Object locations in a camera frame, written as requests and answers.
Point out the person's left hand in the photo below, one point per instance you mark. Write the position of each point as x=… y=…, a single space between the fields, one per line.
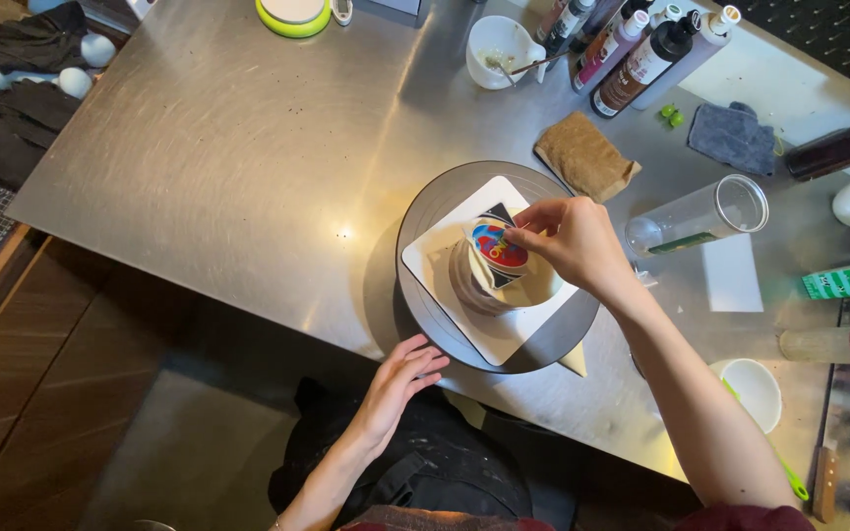
x=395 y=391

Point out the person's right hand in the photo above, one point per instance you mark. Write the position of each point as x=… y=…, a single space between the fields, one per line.
x=580 y=243

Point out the colourful printed cake topper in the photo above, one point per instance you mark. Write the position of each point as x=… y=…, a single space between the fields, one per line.
x=495 y=247

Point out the brown sponge cloth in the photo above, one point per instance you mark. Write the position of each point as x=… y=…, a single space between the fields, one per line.
x=587 y=155

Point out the clear plastic cylinder container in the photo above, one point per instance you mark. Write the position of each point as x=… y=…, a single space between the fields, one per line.
x=690 y=217

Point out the small cream frosted cake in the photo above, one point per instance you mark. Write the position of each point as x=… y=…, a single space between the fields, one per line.
x=473 y=284

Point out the cream triangular paper piece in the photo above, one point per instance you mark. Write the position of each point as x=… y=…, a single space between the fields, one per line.
x=576 y=361

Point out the white square cake board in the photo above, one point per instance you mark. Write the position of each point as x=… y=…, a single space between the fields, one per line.
x=499 y=332

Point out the grey cake turntable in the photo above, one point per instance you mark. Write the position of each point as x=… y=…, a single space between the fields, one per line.
x=440 y=192

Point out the white paper card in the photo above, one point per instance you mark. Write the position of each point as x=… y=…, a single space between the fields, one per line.
x=733 y=274

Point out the small green grapes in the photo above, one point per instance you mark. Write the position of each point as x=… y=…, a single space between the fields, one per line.
x=672 y=115

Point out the brown squeeze bottle black cap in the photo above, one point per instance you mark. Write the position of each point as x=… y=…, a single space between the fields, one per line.
x=639 y=70

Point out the grey folded cloth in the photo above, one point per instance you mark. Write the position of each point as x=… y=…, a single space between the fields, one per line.
x=731 y=140

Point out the metal spoon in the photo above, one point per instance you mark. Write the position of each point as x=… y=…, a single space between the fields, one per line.
x=521 y=68

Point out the pink squeeze bottle white cap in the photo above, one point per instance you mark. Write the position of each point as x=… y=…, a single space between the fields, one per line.
x=609 y=51

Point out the dark squeeze bottle white label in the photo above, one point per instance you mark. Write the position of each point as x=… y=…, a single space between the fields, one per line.
x=567 y=26

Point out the white bowl with residue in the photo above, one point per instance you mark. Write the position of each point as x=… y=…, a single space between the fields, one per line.
x=499 y=40

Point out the purple squeeze bottle white cap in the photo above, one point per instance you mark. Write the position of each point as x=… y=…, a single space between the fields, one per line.
x=694 y=55

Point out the white empty bowl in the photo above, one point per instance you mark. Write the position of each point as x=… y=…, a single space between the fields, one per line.
x=757 y=391

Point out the white cutting board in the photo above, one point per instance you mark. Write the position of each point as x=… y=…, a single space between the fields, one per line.
x=764 y=81

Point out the wooden roller with red end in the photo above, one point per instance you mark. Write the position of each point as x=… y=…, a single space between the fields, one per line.
x=823 y=345

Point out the dark brown glass bottle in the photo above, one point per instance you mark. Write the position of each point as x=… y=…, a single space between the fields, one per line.
x=834 y=153

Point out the green carton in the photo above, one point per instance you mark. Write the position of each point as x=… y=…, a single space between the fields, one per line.
x=849 y=282

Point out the green silicone spatula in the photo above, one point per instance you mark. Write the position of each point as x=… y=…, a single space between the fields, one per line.
x=790 y=476

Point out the dark red shirt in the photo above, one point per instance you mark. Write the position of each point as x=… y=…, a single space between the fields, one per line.
x=735 y=518

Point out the white digital timer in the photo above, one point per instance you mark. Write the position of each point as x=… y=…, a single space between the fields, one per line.
x=342 y=11

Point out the green rimmed kitchen scale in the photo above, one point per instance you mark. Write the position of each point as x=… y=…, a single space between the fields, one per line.
x=292 y=18

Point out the black gloves with blue balls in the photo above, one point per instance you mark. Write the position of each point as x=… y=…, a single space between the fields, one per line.
x=34 y=96

